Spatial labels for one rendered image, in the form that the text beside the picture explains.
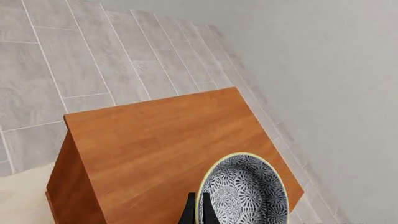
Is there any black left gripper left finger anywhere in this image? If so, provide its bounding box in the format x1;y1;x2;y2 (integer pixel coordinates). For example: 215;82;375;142
177;191;197;224

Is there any wooden cabinet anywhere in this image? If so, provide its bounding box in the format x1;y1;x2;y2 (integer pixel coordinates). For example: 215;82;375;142
45;86;305;224

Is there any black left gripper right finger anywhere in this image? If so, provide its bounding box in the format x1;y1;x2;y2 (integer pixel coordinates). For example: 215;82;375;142
201;192;220;224

